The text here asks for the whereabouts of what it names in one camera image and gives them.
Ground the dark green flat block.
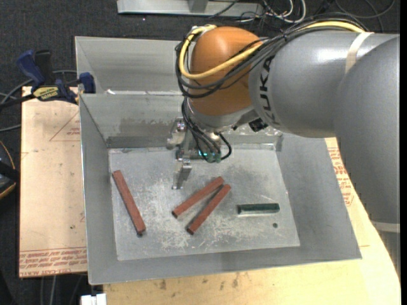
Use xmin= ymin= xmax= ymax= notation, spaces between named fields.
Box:
xmin=236 ymin=203 xmax=281 ymax=217

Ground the brown cardboard board, red print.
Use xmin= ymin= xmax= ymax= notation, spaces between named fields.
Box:
xmin=18 ymin=86 xmax=371 ymax=279

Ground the red-brown flat block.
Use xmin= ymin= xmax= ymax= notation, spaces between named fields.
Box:
xmin=111 ymin=169 xmax=148 ymax=237
xmin=171 ymin=175 xmax=225 ymax=219
xmin=186 ymin=184 xmax=232 ymax=236

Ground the grey metal bin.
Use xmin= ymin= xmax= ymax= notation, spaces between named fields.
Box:
xmin=74 ymin=36 xmax=362 ymax=285

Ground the black cylinder on white bracket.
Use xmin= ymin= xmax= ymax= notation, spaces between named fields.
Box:
xmin=235 ymin=116 xmax=268 ymax=132

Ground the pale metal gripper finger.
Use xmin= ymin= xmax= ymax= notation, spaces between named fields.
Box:
xmin=172 ymin=159 xmax=181 ymax=190
xmin=179 ymin=158 xmax=193 ymax=189

